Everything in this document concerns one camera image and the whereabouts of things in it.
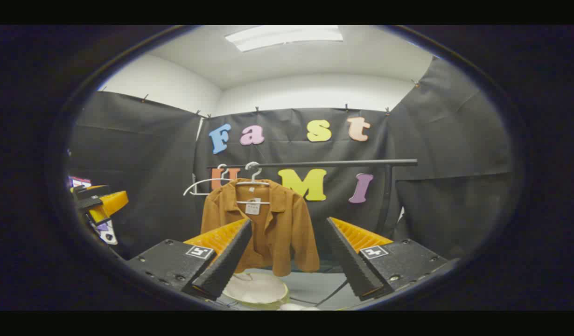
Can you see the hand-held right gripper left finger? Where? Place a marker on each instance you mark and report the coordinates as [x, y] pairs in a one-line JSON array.
[[224, 266]]

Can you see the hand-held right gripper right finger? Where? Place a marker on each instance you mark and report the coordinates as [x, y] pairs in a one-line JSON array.
[[350, 261]]

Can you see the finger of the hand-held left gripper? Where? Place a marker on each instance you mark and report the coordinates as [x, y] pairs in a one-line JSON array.
[[110, 203]]

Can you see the white laundry hamper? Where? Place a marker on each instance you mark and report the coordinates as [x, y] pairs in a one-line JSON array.
[[259, 289]]

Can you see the brown jacket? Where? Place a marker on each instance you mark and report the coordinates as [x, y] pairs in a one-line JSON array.
[[287, 224]]

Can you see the white clothes hanger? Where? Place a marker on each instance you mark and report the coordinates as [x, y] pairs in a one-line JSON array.
[[212, 179], [252, 183]]

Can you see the black clothes rack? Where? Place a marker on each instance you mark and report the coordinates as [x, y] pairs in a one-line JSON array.
[[333, 164]]

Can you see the black backdrop cloth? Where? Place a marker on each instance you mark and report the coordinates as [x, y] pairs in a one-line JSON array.
[[436, 163]]

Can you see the ceiling light panel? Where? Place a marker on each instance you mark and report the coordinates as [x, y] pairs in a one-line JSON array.
[[282, 37]]

